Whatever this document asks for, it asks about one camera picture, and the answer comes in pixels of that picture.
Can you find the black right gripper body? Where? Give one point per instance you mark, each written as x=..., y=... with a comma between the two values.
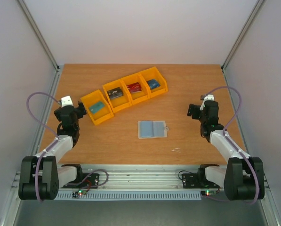
x=193, y=111

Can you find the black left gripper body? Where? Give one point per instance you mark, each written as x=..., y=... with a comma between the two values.
x=82, y=111

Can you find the black VIP card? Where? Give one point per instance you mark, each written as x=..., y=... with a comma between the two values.
x=115, y=93

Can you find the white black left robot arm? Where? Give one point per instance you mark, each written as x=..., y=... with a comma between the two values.
x=40, y=177

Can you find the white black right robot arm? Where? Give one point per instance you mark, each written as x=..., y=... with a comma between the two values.
x=243, y=177

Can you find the teal card in bin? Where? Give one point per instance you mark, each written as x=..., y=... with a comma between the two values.
x=96, y=107

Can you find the red VIP card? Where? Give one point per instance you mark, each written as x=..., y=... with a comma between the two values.
x=134, y=87

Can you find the yellow plastic bin row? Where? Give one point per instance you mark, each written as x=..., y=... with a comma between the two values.
x=128, y=99

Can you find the left small circuit board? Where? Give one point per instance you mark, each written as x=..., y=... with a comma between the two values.
x=79, y=193

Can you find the small circuit board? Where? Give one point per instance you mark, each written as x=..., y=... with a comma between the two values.
x=79, y=193
x=209, y=192

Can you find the right small circuit board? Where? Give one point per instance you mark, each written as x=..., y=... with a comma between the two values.
x=209, y=192

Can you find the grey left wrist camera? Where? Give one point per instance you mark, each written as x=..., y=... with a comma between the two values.
x=65, y=101

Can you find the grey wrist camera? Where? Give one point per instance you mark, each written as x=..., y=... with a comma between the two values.
x=205, y=98
x=65, y=101

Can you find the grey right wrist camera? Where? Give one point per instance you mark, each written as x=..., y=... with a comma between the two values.
x=205, y=98

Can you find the right side aluminium rail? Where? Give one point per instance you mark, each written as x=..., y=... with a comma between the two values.
x=237, y=110

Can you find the aluminium rail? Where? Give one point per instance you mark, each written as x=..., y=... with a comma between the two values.
x=36, y=137
x=237, y=110
x=142, y=177

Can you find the left side aluminium rail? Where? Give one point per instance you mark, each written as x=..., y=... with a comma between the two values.
x=36, y=137

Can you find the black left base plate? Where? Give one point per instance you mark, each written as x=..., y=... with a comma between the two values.
x=91, y=180

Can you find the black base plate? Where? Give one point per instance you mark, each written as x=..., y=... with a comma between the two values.
x=91, y=180
x=192, y=181

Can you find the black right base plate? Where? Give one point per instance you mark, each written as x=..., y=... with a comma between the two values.
x=192, y=181

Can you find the aluminium front rail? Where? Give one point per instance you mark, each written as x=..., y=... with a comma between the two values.
x=142, y=177

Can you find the grey slotted cable duct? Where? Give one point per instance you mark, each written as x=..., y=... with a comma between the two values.
x=130, y=196

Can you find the left rear aluminium frame post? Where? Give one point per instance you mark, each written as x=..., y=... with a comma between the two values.
x=37, y=32

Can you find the aluminium frame post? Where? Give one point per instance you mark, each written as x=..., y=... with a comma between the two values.
x=37, y=32
x=249, y=21

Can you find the right rear aluminium frame post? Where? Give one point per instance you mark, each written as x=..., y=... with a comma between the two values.
x=249, y=21

